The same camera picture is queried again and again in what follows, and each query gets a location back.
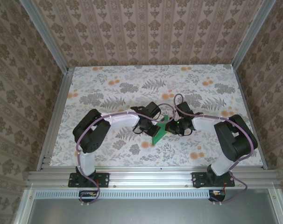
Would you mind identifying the green paper sheet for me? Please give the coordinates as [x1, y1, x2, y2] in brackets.
[151, 114, 170, 147]

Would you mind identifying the aluminium mounting beam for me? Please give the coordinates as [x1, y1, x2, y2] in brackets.
[26, 166, 280, 189]

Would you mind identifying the floral patterned table cover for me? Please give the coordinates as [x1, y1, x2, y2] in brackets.
[49, 66, 266, 168]

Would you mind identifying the small black controller board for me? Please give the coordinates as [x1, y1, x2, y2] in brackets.
[208, 189, 226, 203]
[78, 190, 100, 203]

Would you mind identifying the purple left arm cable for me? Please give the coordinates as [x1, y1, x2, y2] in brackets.
[76, 103, 177, 207]

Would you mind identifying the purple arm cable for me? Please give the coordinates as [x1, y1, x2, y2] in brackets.
[76, 103, 177, 207]
[173, 93, 254, 206]

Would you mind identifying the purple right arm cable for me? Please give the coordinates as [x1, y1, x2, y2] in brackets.
[173, 93, 254, 206]

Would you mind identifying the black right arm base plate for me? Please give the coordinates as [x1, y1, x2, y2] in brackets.
[192, 172, 236, 189]

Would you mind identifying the slotted grey cable duct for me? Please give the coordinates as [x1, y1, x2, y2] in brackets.
[35, 189, 226, 199]

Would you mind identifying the aluminium table side rail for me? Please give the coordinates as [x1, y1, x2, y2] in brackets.
[232, 66, 269, 170]
[37, 67, 75, 172]

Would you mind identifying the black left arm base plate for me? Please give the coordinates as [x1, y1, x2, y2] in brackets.
[68, 172, 110, 188]

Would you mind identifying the aluminium frame post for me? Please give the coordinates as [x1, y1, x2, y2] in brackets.
[232, 0, 277, 70]
[20, 0, 70, 73]

